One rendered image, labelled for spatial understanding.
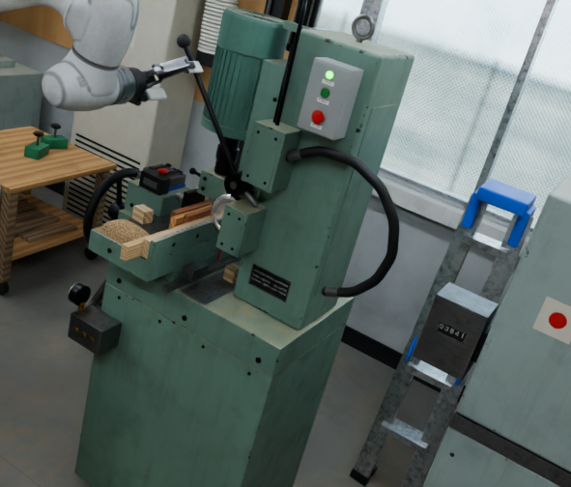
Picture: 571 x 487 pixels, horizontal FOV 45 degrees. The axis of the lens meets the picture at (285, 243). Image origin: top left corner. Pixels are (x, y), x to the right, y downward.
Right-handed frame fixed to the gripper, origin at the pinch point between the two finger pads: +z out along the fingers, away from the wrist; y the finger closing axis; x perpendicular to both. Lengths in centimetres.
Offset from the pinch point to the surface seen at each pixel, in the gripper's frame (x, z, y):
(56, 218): 13, 86, -166
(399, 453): -142, 88, -46
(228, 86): -6.8, 5.9, 8.9
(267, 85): -11.8, 7.2, 18.4
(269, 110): -17.4, 7.2, 15.8
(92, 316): -44, -13, -53
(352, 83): -24.2, -1.4, 42.7
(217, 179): -24.9, 10.5, -10.3
